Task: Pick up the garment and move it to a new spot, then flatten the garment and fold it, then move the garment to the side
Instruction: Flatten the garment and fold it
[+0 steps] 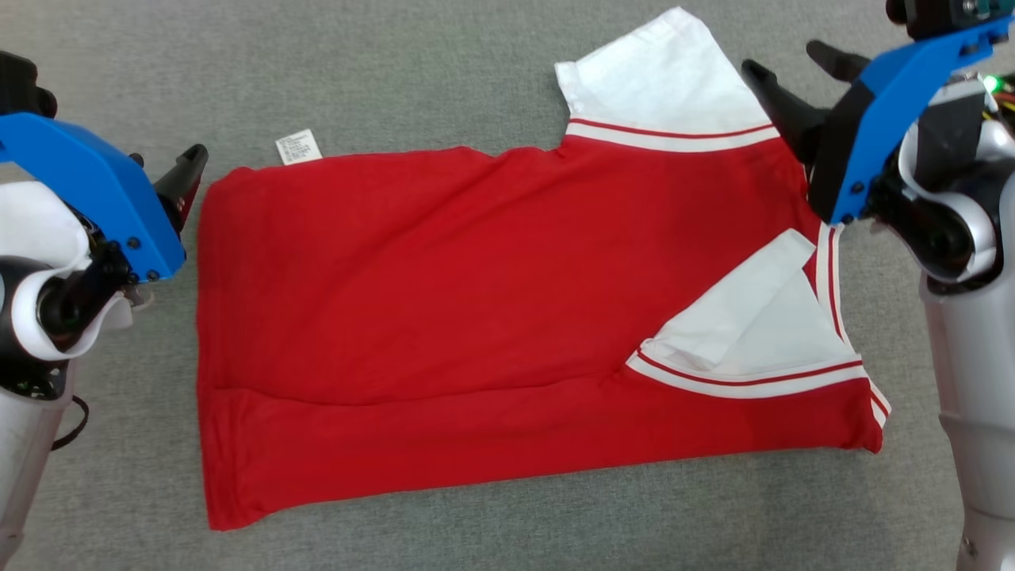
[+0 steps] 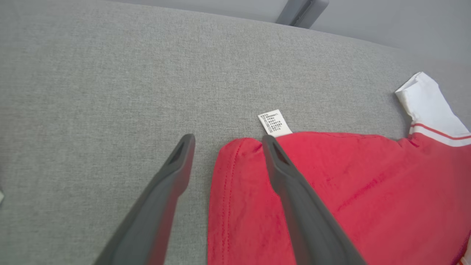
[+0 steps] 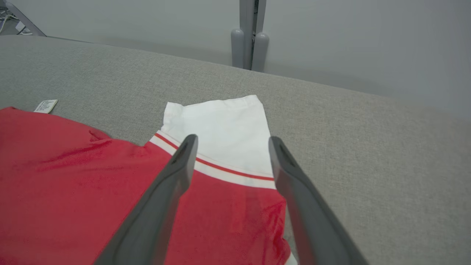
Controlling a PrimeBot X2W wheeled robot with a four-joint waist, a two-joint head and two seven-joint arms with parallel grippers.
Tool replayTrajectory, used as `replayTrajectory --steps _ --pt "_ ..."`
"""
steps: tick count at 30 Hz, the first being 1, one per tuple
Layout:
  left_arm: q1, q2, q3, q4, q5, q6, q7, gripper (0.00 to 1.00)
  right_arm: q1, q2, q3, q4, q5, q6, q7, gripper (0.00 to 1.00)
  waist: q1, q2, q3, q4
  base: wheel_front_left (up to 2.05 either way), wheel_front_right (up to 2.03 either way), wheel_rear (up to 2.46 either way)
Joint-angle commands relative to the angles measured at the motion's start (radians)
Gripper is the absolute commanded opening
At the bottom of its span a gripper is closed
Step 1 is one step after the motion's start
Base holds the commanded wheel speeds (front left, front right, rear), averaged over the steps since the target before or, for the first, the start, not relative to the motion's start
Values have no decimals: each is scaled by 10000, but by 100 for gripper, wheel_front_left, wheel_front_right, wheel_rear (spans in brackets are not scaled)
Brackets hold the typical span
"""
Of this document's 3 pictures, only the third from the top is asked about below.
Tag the grey metal frame bar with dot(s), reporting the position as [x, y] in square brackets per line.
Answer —
[25, 23]

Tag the grey fabric sofa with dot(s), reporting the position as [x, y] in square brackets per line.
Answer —
[368, 147]

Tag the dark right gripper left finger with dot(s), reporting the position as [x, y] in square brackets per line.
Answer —
[158, 209]

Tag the grey partition post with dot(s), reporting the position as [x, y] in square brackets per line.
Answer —
[246, 22]

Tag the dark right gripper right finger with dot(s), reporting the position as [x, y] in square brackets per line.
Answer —
[309, 221]

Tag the red white basketball jersey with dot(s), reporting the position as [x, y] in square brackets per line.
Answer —
[73, 184]

